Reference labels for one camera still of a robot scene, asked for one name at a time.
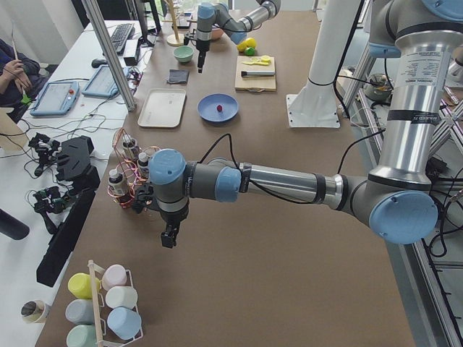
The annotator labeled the blue cup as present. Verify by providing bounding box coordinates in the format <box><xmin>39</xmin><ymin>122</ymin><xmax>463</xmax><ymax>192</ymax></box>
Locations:
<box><xmin>107</xmin><ymin>307</ymin><xmax>142</xmax><ymax>340</ymax></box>

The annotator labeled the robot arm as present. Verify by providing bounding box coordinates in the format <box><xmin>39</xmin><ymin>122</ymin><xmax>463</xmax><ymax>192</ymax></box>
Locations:
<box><xmin>148</xmin><ymin>1</ymin><xmax>462</xmax><ymax>248</ymax></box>
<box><xmin>194</xmin><ymin>0</ymin><xmax>281</xmax><ymax>73</ymax></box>

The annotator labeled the steel muddler black cap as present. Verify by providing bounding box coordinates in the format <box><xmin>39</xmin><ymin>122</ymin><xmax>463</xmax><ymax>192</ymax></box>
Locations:
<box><xmin>240</xmin><ymin>70</ymin><xmax>276</xmax><ymax>78</ymax></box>

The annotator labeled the pink cup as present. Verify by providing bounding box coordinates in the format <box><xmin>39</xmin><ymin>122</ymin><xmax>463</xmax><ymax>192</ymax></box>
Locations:
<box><xmin>101</xmin><ymin>264</ymin><xmax>127</xmax><ymax>291</ymax></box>

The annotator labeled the copper wire bottle rack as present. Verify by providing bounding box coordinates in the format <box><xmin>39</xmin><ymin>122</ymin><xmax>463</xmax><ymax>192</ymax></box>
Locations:
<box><xmin>107</xmin><ymin>127</ymin><xmax>161</xmax><ymax>208</ymax></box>

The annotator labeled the front tea bottle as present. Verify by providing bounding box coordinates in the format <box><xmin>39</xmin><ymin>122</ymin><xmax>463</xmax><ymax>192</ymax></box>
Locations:
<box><xmin>109</xmin><ymin>168</ymin><xmax>127</xmax><ymax>197</ymax></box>

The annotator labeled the white cup rack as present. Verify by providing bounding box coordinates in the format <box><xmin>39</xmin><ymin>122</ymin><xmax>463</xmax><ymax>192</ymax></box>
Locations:
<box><xmin>88</xmin><ymin>260</ymin><xmax>144</xmax><ymax>346</ymax></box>

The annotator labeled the grey cup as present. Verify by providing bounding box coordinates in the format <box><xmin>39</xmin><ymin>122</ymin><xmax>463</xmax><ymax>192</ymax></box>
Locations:
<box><xmin>65</xmin><ymin>299</ymin><xmax>94</xmax><ymax>325</ymax></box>

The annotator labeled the white camera post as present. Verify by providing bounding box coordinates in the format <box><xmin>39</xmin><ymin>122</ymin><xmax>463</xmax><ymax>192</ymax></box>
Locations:
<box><xmin>286</xmin><ymin>0</ymin><xmax>364</xmax><ymax>128</ymax></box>

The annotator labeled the mint green cup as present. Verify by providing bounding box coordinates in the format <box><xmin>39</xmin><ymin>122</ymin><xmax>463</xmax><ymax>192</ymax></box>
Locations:
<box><xmin>66</xmin><ymin>325</ymin><xmax>97</xmax><ymax>347</ymax></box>

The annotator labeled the left teach pendant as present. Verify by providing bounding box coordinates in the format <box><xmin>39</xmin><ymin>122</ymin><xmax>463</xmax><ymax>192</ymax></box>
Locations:
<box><xmin>30</xmin><ymin>81</ymin><xmax>80</xmax><ymax>117</ymax></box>

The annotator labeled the yellow plastic knife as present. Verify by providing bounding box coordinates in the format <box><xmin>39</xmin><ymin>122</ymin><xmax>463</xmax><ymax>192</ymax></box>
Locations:
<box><xmin>241</xmin><ymin>60</ymin><xmax>271</xmax><ymax>66</ymax></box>

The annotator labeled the white cup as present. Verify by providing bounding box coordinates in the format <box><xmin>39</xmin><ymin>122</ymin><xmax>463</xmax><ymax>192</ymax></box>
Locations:
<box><xmin>106</xmin><ymin>286</ymin><xmax>138</xmax><ymax>309</ymax></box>

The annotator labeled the grey folded cloth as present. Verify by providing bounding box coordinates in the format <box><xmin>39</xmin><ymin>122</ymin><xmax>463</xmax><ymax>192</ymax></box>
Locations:
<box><xmin>166</xmin><ymin>69</ymin><xmax>190</xmax><ymax>85</ymax></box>

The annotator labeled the wooden cutting board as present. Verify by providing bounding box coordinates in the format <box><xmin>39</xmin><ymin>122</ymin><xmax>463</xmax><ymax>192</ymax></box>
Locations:
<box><xmin>234</xmin><ymin>56</ymin><xmax>276</xmax><ymax>92</ymax></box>

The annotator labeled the white rabbit tray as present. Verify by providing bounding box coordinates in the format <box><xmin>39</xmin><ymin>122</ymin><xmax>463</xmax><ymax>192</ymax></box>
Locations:
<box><xmin>137</xmin><ymin>88</ymin><xmax>186</xmax><ymax>128</ymax></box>

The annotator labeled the tea bottle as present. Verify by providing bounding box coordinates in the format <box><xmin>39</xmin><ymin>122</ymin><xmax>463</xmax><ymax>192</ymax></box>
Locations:
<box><xmin>137</xmin><ymin>152</ymin><xmax>149</xmax><ymax>179</ymax></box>
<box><xmin>109</xmin><ymin>168</ymin><xmax>127</xmax><ymax>197</ymax></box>
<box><xmin>122</xmin><ymin>134</ymin><xmax>140</xmax><ymax>160</ymax></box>

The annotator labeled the yellow cup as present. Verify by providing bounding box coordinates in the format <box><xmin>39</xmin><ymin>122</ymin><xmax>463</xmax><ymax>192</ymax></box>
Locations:
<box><xmin>67</xmin><ymin>273</ymin><xmax>92</xmax><ymax>299</ymax></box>

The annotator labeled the right teach pendant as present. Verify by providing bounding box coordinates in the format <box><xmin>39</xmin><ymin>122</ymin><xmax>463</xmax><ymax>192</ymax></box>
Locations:
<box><xmin>82</xmin><ymin>65</ymin><xmax>119</xmax><ymax>98</ymax></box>

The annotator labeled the wooden stand with round base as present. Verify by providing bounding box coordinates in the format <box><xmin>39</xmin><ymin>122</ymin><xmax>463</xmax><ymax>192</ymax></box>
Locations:
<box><xmin>163</xmin><ymin>0</ymin><xmax>184</xmax><ymax>47</ymax></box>

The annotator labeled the teach pendant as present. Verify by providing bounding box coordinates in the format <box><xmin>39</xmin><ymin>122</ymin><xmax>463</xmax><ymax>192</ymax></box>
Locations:
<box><xmin>82</xmin><ymin>65</ymin><xmax>119</xmax><ymax>98</ymax></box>
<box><xmin>30</xmin><ymin>81</ymin><xmax>80</xmax><ymax>117</ymax></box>

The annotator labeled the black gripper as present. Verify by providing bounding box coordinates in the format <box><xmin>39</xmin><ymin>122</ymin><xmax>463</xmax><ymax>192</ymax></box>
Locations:
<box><xmin>197</xmin><ymin>39</ymin><xmax>211</xmax><ymax>73</ymax></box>
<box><xmin>160</xmin><ymin>205</ymin><xmax>189</xmax><ymax>248</ymax></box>

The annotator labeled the lower whole lemon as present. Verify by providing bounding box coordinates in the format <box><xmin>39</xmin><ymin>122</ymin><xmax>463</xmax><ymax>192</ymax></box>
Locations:
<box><xmin>237</xmin><ymin>41</ymin><xmax>247</xmax><ymax>52</ymax></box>

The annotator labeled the green bowl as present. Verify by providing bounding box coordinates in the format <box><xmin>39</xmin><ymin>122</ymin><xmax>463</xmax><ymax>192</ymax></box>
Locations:
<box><xmin>173</xmin><ymin>46</ymin><xmax>194</xmax><ymax>63</ymax></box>

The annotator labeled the black keyboard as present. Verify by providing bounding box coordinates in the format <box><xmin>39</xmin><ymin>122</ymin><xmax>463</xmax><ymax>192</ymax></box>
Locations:
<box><xmin>110</xmin><ymin>23</ymin><xmax>135</xmax><ymax>55</ymax></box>

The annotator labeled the whole lemon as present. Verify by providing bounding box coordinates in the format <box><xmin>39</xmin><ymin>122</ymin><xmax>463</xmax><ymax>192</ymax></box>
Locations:
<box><xmin>245</xmin><ymin>37</ymin><xmax>257</xmax><ymax>48</ymax></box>
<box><xmin>237</xmin><ymin>41</ymin><xmax>247</xmax><ymax>52</ymax></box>

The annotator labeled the green lime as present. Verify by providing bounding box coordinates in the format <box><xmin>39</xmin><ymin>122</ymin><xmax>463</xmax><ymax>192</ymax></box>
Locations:
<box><xmin>244</xmin><ymin>47</ymin><xmax>255</xmax><ymax>56</ymax></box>

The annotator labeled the upper whole lemon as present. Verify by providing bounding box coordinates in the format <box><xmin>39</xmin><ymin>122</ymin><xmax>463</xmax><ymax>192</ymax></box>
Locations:
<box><xmin>245</xmin><ymin>37</ymin><xmax>257</xmax><ymax>48</ymax></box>

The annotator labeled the right rear tea bottle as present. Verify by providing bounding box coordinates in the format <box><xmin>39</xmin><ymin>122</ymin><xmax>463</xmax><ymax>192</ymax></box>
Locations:
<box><xmin>137</xmin><ymin>152</ymin><xmax>149</xmax><ymax>179</ymax></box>

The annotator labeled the blue round plate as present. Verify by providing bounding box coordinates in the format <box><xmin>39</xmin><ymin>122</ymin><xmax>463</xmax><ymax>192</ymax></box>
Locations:
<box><xmin>197</xmin><ymin>93</ymin><xmax>239</xmax><ymax>123</ymax></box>

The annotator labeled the left rear tea bottle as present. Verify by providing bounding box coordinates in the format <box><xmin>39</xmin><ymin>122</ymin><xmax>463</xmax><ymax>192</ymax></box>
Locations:
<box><xmin>122</xmin><ymin>134</ymin><xmax>140</xmax><ymax>160</ymax></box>

